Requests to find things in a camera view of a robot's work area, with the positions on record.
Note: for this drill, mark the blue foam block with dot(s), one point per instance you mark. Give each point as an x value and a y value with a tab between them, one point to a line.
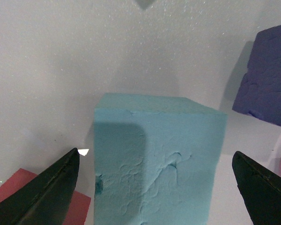
155	159

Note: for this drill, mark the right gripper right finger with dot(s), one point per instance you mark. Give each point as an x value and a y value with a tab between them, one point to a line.
260	189

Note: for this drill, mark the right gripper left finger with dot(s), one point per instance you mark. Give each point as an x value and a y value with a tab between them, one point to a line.
45	200

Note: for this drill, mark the front red foam block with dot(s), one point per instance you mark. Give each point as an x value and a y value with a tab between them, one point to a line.
78	208

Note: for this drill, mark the near purple foam block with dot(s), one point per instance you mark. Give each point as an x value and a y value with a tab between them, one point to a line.
259	94

